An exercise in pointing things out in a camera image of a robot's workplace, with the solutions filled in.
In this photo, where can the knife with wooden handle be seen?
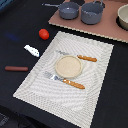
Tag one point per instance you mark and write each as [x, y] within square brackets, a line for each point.
[79, 56]

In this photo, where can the fork with wooden handle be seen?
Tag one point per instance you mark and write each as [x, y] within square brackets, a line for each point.
[69, 82]

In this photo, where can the white woven placemat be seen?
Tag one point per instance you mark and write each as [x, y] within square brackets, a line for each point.
[74, 105]

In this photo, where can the beige round plate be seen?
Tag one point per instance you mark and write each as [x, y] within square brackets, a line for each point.
[68, 66]

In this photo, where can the beige bowl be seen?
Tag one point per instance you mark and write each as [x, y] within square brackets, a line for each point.
[123, 16]

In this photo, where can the grey cooking pot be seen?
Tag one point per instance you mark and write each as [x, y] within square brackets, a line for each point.
[91, 13]

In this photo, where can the brown wooden board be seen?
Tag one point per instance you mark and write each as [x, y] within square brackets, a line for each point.
[107, 27]

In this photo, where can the brown sausage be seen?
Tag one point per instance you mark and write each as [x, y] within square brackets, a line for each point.
[14, 68]

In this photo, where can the grey frying pan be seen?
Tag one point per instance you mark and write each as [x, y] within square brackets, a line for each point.
[68, 10]

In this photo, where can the red tomato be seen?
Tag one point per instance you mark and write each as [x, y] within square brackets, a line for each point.
[44, 34]

